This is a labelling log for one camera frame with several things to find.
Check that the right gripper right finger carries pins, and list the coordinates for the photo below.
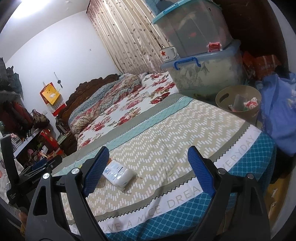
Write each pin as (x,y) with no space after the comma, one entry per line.
(250,219)

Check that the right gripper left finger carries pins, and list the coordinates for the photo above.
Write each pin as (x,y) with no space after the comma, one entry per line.
(46,217)

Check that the beige trash bin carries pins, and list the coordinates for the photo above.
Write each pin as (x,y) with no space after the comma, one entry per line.
(240,100)

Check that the cluttered shelf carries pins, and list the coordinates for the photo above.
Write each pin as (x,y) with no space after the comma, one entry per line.
(31,134)

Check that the zigzag patterned bed quilt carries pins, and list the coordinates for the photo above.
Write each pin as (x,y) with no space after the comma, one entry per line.
(166,198)

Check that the folded patterned blanket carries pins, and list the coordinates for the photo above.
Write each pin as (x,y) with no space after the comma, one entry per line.
(103,98)

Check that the blue cloth bundle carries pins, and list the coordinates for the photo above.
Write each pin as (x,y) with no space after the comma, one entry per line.
(277,110)

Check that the blue-lid clear storage box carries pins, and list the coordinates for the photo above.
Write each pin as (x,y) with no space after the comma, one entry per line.
(203,76)

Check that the floral bed sheet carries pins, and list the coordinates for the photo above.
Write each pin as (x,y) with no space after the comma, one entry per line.
(155,88)

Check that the orange red snack bags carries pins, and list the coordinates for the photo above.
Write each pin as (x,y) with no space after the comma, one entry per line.
(259,67)

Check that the red small packet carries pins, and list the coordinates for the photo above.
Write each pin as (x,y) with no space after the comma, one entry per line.
(214,47)

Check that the white enamel star mug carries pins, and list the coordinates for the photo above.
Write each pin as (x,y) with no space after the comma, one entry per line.
(168,54)

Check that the beige leaf-pattern curtain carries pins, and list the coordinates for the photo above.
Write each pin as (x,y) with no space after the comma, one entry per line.
(127,32)

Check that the teal-lid storage box middle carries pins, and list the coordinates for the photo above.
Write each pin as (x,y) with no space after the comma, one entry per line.
(192,26)

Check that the yellow red wall calendar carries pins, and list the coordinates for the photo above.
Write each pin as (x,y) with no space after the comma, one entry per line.
(52,99)

